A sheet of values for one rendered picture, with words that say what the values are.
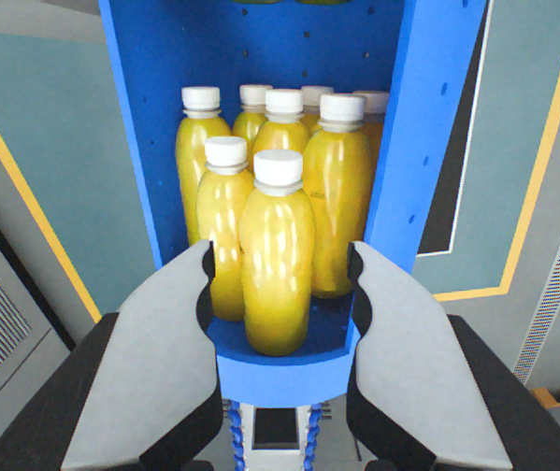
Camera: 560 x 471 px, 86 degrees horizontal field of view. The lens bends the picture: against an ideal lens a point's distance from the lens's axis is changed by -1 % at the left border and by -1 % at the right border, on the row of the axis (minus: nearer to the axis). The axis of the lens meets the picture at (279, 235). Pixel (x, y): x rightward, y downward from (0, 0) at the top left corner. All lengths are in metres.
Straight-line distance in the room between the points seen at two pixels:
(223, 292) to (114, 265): 1.61
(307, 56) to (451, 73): 0.25
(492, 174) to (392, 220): 1.60
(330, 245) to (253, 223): 0.09
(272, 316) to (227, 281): 0.07
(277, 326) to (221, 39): 0.33
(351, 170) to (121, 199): 1.50
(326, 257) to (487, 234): 1.70
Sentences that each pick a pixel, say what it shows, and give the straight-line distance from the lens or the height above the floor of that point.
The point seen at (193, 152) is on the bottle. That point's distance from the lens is 0.34.
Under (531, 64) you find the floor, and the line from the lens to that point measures 1.75.
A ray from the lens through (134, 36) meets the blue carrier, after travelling 0.34.
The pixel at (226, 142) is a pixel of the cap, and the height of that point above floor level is 1.11.
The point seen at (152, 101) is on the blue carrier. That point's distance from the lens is 0.36.
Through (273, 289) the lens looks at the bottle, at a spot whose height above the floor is 1.19.
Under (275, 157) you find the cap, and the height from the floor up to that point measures 1.16.
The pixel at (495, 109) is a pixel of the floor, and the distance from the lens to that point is 1.70.
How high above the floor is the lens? 1.39
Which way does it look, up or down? 60 degrees down
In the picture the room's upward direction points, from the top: 178 degrees clockwise
